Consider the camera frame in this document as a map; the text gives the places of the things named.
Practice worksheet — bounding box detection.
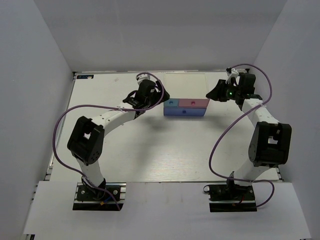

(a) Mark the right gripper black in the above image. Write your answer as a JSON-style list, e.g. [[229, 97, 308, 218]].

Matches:
[[206, 79, 242, 103]]

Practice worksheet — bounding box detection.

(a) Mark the light blue small drawer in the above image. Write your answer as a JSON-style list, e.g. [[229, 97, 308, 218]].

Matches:
[[163, 98, 179, 108]]

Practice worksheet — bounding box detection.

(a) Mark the white drawer organizer box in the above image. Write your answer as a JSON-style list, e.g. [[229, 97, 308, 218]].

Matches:
[[163, 72, 209, 99]]

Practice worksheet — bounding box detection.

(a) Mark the pink small drawer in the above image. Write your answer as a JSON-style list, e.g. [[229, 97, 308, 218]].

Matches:
[[178, 98, 209, 108]]

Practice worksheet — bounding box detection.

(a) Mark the blue wide drawer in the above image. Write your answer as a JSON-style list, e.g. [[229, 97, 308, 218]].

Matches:
[[163, 107, 207, 117]]

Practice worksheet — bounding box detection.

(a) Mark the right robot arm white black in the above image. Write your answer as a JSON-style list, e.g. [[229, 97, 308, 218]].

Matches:
[[206, 72, 292, 200]]

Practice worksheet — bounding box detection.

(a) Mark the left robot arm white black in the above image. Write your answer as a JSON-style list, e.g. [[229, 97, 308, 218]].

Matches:
[[67, 77, 170, 200]]

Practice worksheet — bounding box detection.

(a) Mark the left corner label sticker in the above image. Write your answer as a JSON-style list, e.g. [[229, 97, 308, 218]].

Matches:
[[76, 74, 94, 80]]

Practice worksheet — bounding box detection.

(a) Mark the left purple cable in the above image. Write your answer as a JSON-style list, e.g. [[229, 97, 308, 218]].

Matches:
[[52, 72, 166, 211]]

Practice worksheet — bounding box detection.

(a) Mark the purple cable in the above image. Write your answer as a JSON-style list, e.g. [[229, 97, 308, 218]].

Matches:
[[208, 63, 275, 208], [52, 72, 166, 211]]

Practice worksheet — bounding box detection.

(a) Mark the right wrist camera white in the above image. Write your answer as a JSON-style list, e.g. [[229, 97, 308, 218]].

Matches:
[[226, 67, 239, 84]]

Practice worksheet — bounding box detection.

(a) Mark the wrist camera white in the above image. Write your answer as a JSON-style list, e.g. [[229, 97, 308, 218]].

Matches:
[[226, 67, 239, 84], [135, 74, 150, 85]]

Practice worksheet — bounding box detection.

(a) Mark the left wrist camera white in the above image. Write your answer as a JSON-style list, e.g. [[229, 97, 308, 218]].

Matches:
[[135, 74, 150, 85]]

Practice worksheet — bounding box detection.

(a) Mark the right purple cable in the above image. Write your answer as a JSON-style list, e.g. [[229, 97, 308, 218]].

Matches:
[[208, 63, 275, 208]]

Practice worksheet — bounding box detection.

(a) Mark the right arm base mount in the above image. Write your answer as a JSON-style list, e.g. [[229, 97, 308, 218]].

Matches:
[[203, 184, 257, 213]]

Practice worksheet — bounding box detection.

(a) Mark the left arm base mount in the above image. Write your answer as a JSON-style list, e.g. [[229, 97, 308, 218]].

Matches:
[[72, 182, 127, 212]]

